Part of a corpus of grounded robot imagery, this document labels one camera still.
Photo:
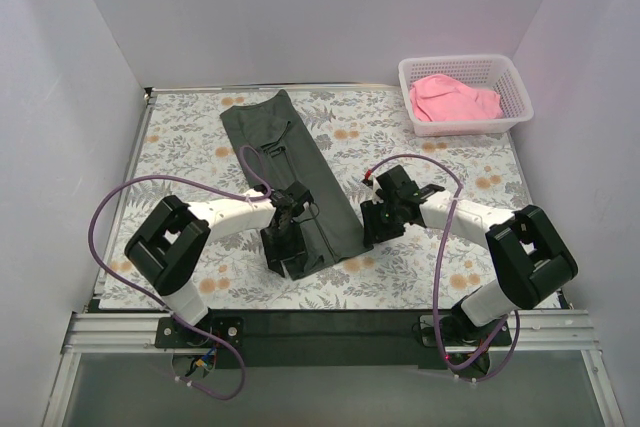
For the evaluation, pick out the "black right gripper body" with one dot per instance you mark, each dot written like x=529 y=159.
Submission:
x=375 y=226

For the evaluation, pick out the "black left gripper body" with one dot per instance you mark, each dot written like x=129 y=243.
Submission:
x=286 y=254

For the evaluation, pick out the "dark grey t shirt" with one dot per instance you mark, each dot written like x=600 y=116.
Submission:
x=332 y=231

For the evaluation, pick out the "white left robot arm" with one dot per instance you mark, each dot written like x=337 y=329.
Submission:
x=167 y=247

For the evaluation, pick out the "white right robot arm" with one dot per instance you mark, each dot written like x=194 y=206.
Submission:
x=530 y=260

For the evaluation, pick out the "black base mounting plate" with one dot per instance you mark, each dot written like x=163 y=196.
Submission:
x=320 y=338

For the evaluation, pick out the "pink t shirt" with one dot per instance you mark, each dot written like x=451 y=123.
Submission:
x=440 y=98

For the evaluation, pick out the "white plastic laundry basket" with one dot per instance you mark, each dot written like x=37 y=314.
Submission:
x=488 y=71

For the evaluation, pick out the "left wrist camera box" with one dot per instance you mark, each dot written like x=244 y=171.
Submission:
x=292 y=201

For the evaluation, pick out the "aluminium frame rail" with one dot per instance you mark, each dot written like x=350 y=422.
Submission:
x=541 y=330

